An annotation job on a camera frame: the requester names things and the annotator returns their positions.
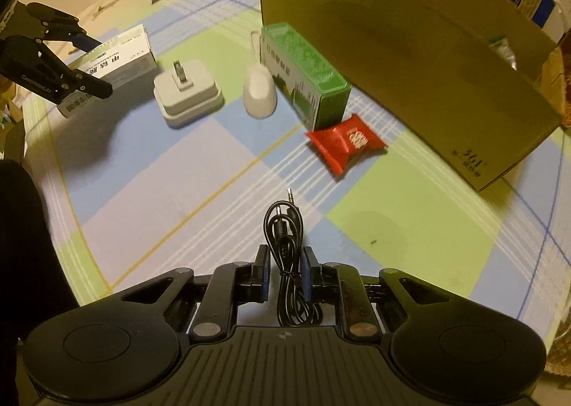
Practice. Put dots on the brown cardboard box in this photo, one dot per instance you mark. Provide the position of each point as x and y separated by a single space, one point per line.
401 53

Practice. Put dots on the checked cloth desktop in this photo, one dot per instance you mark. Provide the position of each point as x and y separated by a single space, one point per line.
178 191

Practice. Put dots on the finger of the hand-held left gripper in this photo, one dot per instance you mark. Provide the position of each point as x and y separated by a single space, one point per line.
87 41
93 87

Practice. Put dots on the white power adapter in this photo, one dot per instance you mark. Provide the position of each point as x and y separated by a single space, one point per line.
187 102

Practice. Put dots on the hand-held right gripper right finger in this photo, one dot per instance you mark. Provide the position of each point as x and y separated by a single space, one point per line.
308 274

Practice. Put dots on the green medicine box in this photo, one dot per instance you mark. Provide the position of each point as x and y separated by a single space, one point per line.
303 62

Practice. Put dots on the person's dark clothing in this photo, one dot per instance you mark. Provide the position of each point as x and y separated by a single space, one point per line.
26 254

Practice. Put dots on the red candy packet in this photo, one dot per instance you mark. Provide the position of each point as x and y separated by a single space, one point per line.
343 142

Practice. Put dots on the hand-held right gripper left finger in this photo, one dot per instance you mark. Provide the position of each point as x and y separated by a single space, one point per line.
263 274

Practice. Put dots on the white plastic spoon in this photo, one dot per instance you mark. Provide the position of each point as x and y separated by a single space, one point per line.
259 93

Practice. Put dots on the chair with quilted cover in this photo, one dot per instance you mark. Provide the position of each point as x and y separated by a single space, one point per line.
560 357

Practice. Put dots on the white and blue medicine box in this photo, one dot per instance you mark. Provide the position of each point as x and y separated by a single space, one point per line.
129 53

